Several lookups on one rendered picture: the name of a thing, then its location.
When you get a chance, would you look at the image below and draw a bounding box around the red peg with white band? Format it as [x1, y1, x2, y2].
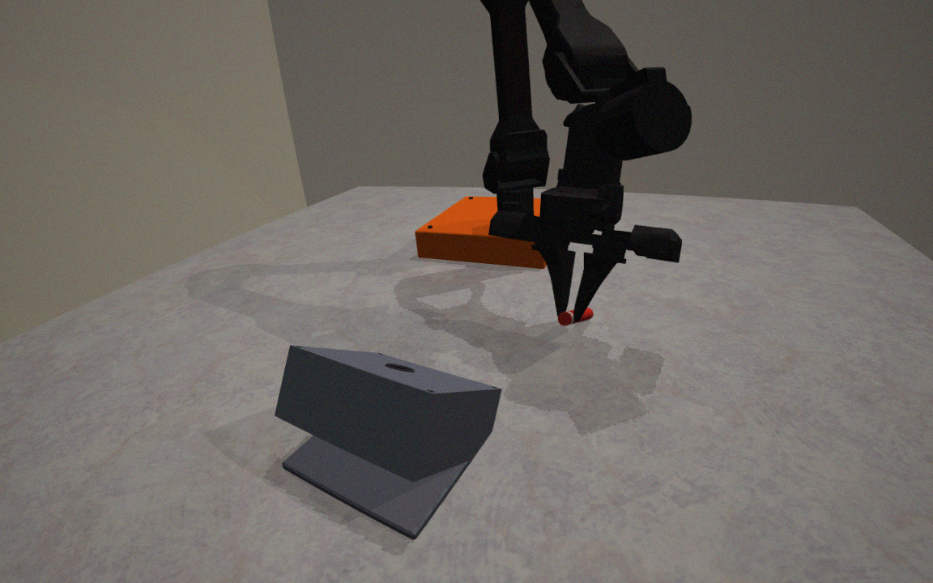
[558, 308, 594, 326]

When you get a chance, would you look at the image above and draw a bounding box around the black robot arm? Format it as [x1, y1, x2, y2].
[480, 0, 692, 235]

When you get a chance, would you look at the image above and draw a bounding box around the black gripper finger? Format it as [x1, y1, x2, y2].
[532, 245, 575, 316]
[573, 253, 626, 321]

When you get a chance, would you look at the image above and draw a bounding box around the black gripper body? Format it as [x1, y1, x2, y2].
[488, 160, 682, 263]

